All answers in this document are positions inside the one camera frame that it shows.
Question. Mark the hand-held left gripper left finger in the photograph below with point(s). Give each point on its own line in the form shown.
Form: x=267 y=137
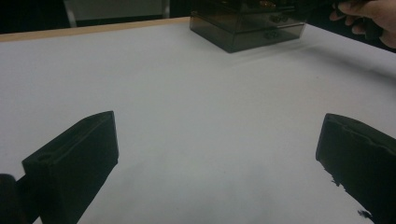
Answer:
x=74 y=168

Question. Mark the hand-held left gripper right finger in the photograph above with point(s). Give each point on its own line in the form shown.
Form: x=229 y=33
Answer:
x=361 y=161

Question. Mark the dark transparent drawer box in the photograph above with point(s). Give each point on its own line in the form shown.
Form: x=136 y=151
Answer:
x=246 y=28

